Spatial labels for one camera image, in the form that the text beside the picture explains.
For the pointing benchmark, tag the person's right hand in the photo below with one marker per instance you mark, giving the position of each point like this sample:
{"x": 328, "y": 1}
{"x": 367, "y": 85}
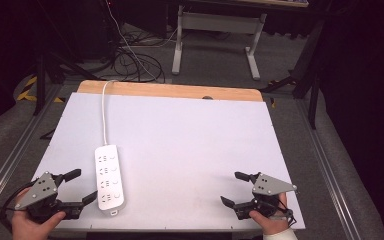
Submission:
{"x": 273, "y": 223}

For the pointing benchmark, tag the white-legged desk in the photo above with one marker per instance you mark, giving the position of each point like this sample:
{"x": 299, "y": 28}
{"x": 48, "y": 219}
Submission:
{"x": 213, "y": 21}

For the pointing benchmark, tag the person's white right sleeve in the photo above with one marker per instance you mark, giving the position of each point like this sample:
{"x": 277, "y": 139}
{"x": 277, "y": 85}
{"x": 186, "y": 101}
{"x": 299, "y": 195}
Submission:
{"x": 280, "y": 235}

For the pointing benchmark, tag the black metal stand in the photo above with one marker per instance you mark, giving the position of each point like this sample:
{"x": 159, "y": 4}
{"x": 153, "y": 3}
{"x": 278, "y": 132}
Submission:
{"x": 40, "y": 83}
{"x": 310, "y": 76}

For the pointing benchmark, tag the person's left hand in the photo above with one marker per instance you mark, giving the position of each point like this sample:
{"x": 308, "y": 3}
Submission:
{"x": 30, "y": 230}

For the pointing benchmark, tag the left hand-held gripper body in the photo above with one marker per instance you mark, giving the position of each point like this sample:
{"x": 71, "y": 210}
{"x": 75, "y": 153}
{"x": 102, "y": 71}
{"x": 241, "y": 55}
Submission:
{"x": 41, "y": 190}

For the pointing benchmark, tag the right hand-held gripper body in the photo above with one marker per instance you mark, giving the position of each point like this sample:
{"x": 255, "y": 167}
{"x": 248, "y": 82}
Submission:
{"x": 270, "y": 186}

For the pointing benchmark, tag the white power strip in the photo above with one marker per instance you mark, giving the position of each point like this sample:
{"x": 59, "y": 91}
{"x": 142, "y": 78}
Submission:
{"x": 109, "y": 180}

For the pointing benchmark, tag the aluminium rail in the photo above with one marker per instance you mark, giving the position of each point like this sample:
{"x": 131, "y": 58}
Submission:
{"x": 326, "y": 173}
{"x": 16, "y": 150}

